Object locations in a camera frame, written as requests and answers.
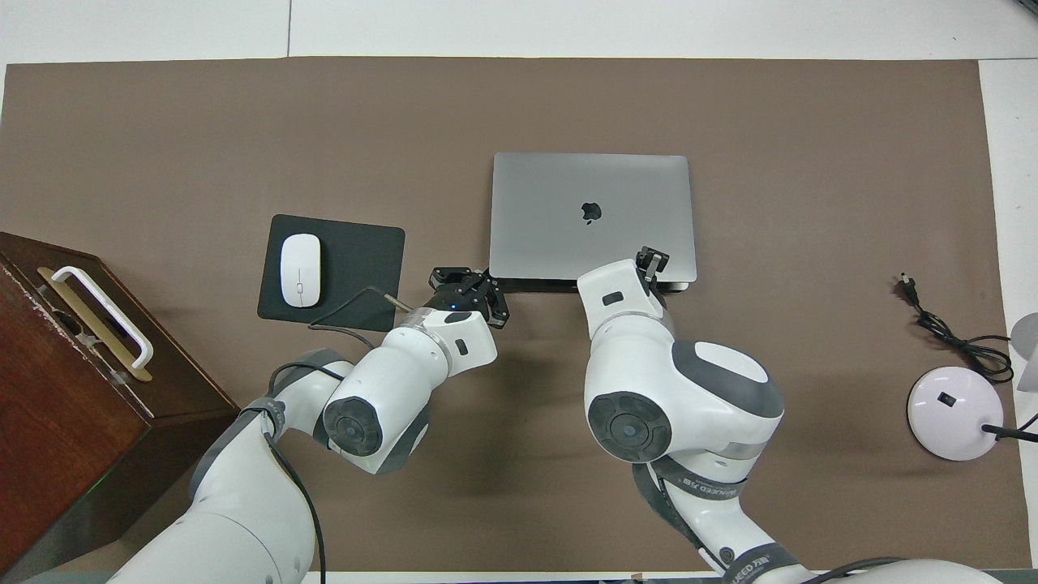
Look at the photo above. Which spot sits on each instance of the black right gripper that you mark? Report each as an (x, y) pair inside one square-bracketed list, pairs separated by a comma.
[(657, 281)]

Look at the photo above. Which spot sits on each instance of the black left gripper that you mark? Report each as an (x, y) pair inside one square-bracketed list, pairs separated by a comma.
[(458, 300)]

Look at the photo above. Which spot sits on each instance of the grey Apple laptop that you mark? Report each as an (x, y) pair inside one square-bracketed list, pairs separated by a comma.
[(551, 219)]

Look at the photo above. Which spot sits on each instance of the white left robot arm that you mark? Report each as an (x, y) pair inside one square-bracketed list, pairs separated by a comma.
[(389, 397)]

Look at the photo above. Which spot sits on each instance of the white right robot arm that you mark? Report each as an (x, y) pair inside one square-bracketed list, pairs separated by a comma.
[(681, 389)]

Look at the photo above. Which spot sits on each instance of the black mouse pad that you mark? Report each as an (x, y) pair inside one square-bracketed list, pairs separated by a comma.
[(357, 259)]

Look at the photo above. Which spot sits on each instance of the white computer mouse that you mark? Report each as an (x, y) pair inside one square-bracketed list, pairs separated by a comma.
[(300, 272)]

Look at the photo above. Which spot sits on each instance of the brown table mat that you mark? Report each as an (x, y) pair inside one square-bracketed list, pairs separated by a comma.
[(568, 105)]

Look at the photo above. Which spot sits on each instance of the white desk lamp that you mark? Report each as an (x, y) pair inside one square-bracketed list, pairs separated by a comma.
[(949, 422)]

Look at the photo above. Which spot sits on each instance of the dark brown wooden box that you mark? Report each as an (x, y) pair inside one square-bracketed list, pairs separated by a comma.
[(65, 422)]

